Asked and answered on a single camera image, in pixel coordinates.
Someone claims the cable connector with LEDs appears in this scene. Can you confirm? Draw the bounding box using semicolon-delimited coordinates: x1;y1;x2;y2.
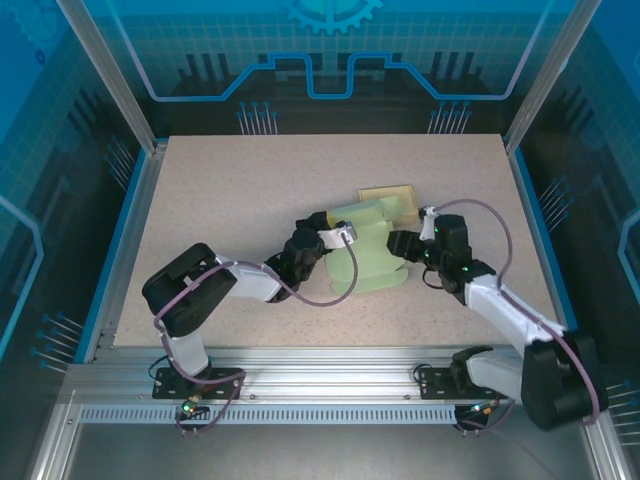
467;399;501;419
179;394;209;419

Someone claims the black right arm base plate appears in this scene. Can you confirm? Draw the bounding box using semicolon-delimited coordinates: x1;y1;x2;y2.
417;366;511;401

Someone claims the aluminium mounting rail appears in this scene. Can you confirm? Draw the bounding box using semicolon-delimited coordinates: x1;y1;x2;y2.
64;347;601;404

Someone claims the green paper box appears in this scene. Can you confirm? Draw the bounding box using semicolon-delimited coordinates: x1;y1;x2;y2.
322;194;419;296

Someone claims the aluminium table side rail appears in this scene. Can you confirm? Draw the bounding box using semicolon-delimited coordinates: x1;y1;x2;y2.
82;144;169;364

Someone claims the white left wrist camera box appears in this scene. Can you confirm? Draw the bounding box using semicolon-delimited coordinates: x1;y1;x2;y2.
318;222;360;250

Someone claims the yellow paper box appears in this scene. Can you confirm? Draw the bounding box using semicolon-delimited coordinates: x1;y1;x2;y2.
356;183;419;226

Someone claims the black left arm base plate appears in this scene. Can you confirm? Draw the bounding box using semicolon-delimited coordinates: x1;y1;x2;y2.
152;367;244;401

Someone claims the aluminium frame post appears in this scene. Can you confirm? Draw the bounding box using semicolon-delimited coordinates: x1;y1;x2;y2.
55;0;169;154
502;0;604;154

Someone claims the slotted grey cable duct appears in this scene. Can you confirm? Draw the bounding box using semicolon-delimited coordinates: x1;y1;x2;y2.
79;405;459;426

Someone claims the blue table edge trim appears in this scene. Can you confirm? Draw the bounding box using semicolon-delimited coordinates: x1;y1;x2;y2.
507;147;594;364

